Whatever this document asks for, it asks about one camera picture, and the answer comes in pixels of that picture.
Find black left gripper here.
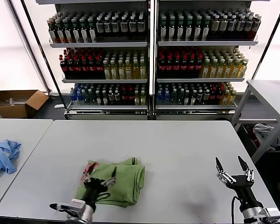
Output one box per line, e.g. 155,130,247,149
80,163,119,206

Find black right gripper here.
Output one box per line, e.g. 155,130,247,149
215,155,263,210

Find light green polo shirt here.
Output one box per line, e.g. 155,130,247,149
75,157,146,208

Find black storage crate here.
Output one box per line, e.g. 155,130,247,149
237,125,280,165

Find red cloth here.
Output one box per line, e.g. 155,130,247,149
245,126,257,145

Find grey white crumpled cloth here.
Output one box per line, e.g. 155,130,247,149
252,123,275,145

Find small red cap cola bottle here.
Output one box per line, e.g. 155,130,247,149
126,88,134,106
215,87,223,105
120,88,127,106
209,87,217,105

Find grey metal beverage shelving unit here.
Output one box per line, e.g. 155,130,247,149
35,0,152,121
153,0,271,121

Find yellow juice green cap bottle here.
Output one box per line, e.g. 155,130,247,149
110,59,119,79
210,58,218,79
103,60,111,79
239,58,249,79
200,58,210,79
125,59,133,79
132,59,140,79
217,58,226,79
225,58,233,79
232,58,241,79
118,59,126,79
139,59,147,79

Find crumpled light blue garment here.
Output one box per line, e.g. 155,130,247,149
0,139,22,176

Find open brown cardboard box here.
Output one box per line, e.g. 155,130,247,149
0,77,49,119

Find white strips inside cardboard box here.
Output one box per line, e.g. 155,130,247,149
0,97,29,105

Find black slanted metal pole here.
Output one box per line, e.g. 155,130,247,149
20,0,68,112
250,0,280,81

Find green cap white label bottle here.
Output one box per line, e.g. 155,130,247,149
63,18,72,44
55,19,64,44
87,18,97,43
184,16,194,42
71,18,81,44
202,16,210,42
193,16,203,42
176,16,185,42
79,18,89,44
168,16,176,42
48,20,57,44
159,16,168,42

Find dark bottle white square label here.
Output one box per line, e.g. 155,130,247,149
245,14,253,40
112,15,121,38
96,15,105,38
228,14,237,40
236,14,245,40
120,15,130,38
137,15,146,38
129,15,138,38
104,15,112,38

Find dark bottle beige label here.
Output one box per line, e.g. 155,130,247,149
218,14,228,40
210,14,219,40

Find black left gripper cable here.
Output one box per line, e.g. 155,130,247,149
97,191,111,200

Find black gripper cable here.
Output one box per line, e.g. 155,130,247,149
97,191,111,200
231,195,241,224

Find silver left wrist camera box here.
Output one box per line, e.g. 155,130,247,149
70,198,87,210

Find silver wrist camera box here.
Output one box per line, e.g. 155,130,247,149
263,207,280,222
70,198,87,210

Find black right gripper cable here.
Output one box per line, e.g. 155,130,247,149
231,195,241,224

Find black left camera cable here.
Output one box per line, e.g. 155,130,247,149
49,203,72,213

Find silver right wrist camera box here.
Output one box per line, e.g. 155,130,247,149
263,207,280,222

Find grey metal frame side table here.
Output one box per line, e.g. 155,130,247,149
231,78,280,164

